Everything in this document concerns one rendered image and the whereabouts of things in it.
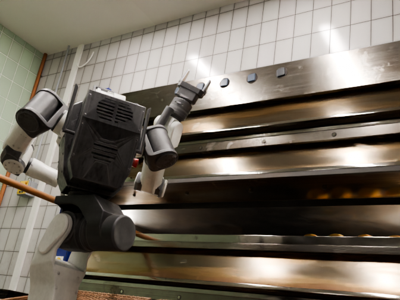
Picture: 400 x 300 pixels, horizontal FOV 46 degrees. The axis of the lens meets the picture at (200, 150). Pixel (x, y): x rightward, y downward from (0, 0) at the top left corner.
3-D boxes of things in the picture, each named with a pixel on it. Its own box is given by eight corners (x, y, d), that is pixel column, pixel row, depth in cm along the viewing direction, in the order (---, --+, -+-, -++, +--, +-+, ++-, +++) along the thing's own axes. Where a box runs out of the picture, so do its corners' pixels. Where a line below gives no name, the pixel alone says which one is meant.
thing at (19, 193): (24, 197, 320) (28, 184, 324) (34, 197, 314) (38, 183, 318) (15, 194, 314) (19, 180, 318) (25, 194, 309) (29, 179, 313)
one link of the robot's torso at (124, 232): (134, 256, 150) (144, 203, 156) (107, 247, 140) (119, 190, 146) (70, 253, 164) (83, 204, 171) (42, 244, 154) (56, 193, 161)
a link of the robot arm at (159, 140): (171, 172, 183) (178, 147, 174) (149, 175, 180) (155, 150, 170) (162, 150, 190) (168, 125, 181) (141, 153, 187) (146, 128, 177)
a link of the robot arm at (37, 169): (45, 192, 187) (-2, 171, 180) (53, 174, 194) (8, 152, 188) (55, 178, 180) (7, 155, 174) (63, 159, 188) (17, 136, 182)
